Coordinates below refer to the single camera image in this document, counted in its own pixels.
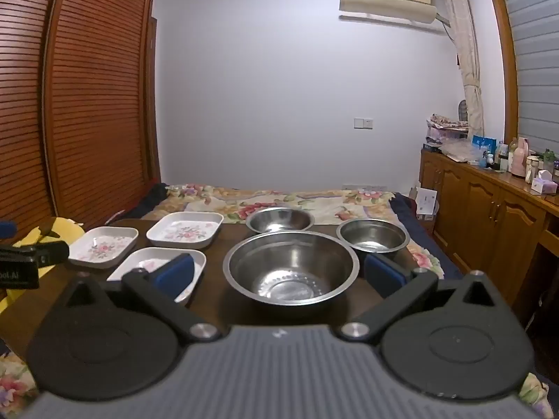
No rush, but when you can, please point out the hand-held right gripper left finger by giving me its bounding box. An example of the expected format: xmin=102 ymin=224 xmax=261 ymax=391
xmin=52 ymin=254 xmax=223 ymax=345

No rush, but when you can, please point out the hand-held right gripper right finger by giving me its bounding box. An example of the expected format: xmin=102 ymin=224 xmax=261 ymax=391
xmin=336 ymin=255 xmax=516 ymax=345

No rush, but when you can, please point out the white floral rectangular plate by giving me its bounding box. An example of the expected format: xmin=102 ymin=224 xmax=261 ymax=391
xmin=106 ymin=247 xmax=207 ymax=306
xmin=67 ymin=226 xmax=139 ymax=269
xmin=146 ymin=212 xmax=224 ymax=249

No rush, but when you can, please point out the small steel bowl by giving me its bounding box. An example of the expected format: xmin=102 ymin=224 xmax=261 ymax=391
xmin=336 ymin=218 xmax=410 ymax=257
xmin=245 ymin=207 xmax=315 ymax=234

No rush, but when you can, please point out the large steel bowl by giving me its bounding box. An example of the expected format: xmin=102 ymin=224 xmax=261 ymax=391
xmin=223 ymin=230 xmax=360 ymax=307

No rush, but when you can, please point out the yellow plush toy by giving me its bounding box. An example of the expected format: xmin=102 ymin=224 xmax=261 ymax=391
xmin=0 ymin=216 xmax=88 ymax=315

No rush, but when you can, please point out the dark navy quilt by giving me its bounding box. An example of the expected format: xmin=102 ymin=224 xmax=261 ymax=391
xmin=140 ymin=182 xmax=464 ymax=281

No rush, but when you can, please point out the white paper bag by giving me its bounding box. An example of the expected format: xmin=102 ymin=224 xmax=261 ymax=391
xmin=415 ymin=187 xmax=438 ymax=222

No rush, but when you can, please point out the wooden cabinet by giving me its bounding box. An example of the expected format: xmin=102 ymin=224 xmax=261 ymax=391
xmin=419 ymin=148 xmax=559 ymax=315

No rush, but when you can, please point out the clear plastic bag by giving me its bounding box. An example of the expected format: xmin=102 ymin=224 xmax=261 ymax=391
xmin=441 ymin=140 xmax=481 ymax=165

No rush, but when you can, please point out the wooden louvered wardrobe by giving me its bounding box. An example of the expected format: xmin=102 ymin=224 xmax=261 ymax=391
xmin=0 ymin=0 xmax=160 ymax=238

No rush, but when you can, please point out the pile of folded cloth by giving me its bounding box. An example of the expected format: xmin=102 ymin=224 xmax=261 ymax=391
xmin=426 ymin=113 xmax=471 ymax=145

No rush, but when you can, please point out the blue box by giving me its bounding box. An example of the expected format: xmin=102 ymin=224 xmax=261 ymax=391
xmin=472 ymin=134 xmax=499 ymax=155

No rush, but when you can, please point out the pink thermos bottle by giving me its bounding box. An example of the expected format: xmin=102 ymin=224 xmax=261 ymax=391
xmin=511 ymin=137 xmax=530 ymax=178

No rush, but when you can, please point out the pink tissue box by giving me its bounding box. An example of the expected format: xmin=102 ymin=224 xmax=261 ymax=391
xmin=532 ymin=170 xmax=559 ymax=195

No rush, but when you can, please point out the cream curtain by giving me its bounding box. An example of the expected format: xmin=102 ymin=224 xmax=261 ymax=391
xmin=439 ymin=0 xmax=485 ymax=137

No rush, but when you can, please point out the white air deflector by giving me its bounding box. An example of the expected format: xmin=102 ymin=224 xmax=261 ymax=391
xmin=338 ymin=0 xmax=438 ymax=31

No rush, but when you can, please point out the grey window blind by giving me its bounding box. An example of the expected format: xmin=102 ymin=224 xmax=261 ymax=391
xmin=500 ymin=0 xmax=559 ymax=171

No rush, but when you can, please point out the wooden window frame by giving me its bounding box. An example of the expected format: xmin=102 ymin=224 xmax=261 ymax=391
xmin=482 ymin=0 xmax=520 ymax=146

